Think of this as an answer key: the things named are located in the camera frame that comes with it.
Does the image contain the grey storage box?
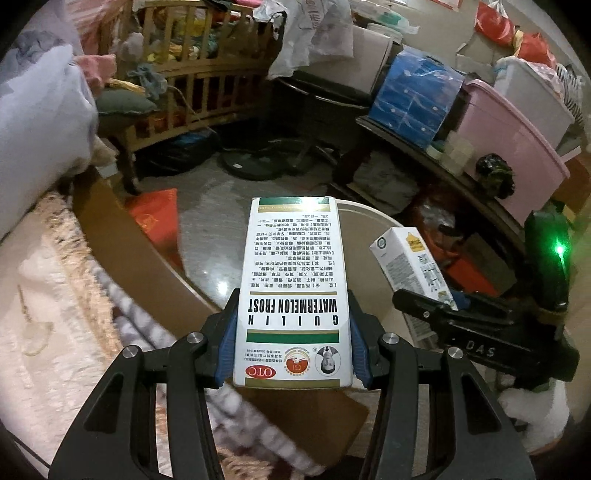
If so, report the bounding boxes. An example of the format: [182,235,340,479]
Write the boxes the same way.
[318,25,393,90]

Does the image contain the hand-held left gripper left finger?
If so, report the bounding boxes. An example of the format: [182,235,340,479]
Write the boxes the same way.
[48,291,241,480]

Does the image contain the crumpled grey plastic bag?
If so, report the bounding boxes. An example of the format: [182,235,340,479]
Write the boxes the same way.
[268,0,356,79]

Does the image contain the brown bed frame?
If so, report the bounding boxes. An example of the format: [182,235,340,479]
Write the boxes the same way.
[74,166,227,319]

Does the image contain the white pillow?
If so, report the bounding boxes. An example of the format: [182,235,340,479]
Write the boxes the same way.
[0,44,99,241]

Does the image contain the striped cloth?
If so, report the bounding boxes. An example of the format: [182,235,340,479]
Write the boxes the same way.
[554,62,587,125]

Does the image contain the small white milk carton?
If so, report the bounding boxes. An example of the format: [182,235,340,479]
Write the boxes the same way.
[369,226,460,312]

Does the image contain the wooden crib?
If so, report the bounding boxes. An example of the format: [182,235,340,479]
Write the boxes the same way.
[108,0,296,195]

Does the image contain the red packaging pile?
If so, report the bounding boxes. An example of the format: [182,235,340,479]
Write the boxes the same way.
[406,194,499,296]

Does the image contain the pale plastic scrap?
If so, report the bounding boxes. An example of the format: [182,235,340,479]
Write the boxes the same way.
[18,284,54,356]

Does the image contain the dark wooden bench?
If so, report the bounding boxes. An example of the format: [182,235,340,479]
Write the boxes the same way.
[355,115,532,241]

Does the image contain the grey cloth bundle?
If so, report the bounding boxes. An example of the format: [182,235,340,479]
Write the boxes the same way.
[355,159,416,213]

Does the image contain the beige fluffy blanket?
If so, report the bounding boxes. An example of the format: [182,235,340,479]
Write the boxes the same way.
[0,191,139,462]

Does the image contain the grey-green cushion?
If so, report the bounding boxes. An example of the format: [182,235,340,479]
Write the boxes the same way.
[95,88,158,116]

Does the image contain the black bag under crib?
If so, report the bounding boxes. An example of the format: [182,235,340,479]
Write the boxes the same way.
[139,131,218,174]

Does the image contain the pink cloth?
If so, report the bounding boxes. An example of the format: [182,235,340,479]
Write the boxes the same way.
[76,54,116,88]

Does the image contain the teal cloth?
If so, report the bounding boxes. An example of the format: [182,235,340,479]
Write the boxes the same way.
[369,9,419,35]

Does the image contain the small white containers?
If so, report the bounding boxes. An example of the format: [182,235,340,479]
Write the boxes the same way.
[427,131,476,174]

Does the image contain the small black crumpled bag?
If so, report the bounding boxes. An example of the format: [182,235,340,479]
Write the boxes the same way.
[475,154,515,197]

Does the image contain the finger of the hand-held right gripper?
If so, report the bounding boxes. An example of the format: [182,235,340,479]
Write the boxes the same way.
[452,290,527,311]
[392,288,458,344]

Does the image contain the brown cardboard sheet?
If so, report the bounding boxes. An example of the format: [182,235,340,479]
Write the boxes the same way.
[235,385,370,462]

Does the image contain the round white bin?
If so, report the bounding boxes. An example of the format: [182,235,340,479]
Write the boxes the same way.
[337,199,444,356]

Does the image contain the red plastic bag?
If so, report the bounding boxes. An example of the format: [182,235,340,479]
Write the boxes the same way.
[516,31,557,70]
[475,0,517,47]

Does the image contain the orange-red floor bag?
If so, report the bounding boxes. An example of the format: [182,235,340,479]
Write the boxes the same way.
[126,188,183,259]

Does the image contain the white medicine box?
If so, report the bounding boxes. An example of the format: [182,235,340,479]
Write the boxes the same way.
[232,196,356,391]

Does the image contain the pink storage box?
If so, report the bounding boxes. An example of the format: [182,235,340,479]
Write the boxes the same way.
[455,79,571,224]

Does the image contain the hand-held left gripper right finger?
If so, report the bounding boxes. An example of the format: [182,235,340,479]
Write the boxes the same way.
[346,290,532,480]

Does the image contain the blue drawer box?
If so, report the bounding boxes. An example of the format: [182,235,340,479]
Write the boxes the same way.
[368,46,465,148]

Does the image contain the black fan base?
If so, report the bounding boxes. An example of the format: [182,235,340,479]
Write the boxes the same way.
[219,148,296,181]

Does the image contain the white storage box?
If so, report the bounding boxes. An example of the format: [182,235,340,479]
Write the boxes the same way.
[494,56,575,139]

